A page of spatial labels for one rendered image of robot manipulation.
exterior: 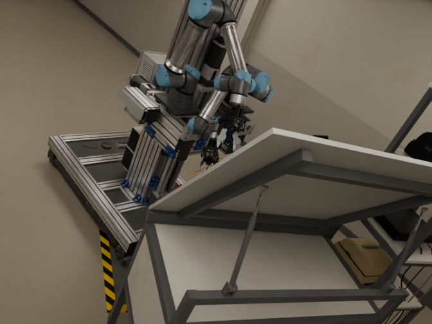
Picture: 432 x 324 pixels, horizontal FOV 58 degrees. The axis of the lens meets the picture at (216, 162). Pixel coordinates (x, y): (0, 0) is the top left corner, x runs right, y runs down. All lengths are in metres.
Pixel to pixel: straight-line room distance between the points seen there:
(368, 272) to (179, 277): 1.23
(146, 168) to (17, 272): 1.05
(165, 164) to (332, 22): 2.41
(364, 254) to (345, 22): 2.50
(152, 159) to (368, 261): 1.56
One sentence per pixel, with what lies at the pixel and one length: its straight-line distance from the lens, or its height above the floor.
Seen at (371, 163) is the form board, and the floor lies 1.63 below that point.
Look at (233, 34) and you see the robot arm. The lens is 2.06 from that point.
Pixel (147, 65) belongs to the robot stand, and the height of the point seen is 1.17.
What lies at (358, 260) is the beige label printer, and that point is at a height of 0.79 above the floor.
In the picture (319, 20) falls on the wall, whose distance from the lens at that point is 4.46.
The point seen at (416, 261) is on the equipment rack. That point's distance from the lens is 2.40.
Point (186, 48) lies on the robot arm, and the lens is 2.10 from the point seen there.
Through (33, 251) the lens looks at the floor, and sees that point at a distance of 2.82.
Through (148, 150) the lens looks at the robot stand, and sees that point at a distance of 2.84.
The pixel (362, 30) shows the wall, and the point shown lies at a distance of 4.23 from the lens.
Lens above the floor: 2.07
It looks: 28 degrees down
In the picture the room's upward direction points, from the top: 25 degrees clockwise
